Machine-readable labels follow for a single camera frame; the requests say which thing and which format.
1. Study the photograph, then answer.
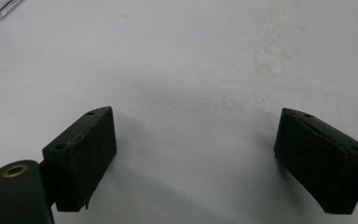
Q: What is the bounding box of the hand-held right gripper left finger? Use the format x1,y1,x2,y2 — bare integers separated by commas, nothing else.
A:
39,105,117,213

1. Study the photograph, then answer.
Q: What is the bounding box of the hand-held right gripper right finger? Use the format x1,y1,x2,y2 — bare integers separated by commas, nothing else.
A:
273,107,358,216

